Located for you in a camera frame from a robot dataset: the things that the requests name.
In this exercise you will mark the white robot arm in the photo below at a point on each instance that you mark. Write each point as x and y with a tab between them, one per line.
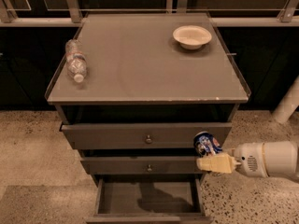
265	159

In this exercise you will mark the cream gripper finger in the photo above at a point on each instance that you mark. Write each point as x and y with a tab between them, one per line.
219	163

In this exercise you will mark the metal window railing frame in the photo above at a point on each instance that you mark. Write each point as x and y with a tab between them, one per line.
223	13

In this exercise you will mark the top grey drawer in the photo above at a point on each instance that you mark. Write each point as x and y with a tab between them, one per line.
141	135

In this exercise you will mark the blue pepsi can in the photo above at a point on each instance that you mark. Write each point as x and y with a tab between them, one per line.
206	144

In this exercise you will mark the white pipe post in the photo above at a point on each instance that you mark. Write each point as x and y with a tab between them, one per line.
288	104

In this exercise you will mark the bottom grey open drawer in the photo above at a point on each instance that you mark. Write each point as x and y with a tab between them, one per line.
149	200

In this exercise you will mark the clear plastic water bottle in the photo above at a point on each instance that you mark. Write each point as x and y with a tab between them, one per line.
75	61

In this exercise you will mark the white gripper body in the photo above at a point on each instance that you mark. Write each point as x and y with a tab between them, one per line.
249	160

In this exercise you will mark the white paper bowl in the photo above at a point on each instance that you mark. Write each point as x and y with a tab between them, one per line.
192	37

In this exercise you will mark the middle grey drawer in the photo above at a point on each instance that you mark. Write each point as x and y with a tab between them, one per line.
140	165

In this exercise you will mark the grey drawer cabinet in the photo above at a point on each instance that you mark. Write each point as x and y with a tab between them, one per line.
138	73

